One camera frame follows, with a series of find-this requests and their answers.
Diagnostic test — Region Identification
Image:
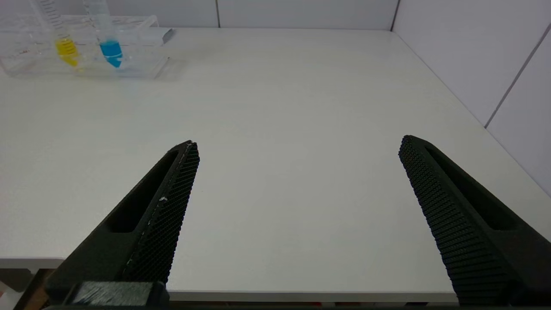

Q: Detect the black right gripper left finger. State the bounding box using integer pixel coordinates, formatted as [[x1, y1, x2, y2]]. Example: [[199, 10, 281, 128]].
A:
[[43, 140, 201, 302]]

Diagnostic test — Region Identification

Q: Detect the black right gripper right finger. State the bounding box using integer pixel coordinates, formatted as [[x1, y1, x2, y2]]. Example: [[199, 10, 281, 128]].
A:
[[398, 135, 551, 306]]

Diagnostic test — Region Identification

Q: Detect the clear acrylic test tube rack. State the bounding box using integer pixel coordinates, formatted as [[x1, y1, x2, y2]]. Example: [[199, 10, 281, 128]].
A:
[[0, 15, 170, 80]]

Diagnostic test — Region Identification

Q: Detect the test tube with blue pigment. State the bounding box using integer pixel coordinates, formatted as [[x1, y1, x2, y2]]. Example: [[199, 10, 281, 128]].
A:
[[83, 0, 124, 68]]

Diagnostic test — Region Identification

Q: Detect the test tube with yellow pigment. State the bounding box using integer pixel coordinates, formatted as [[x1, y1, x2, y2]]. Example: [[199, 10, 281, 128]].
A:
[[28, 0, 80, 68]]

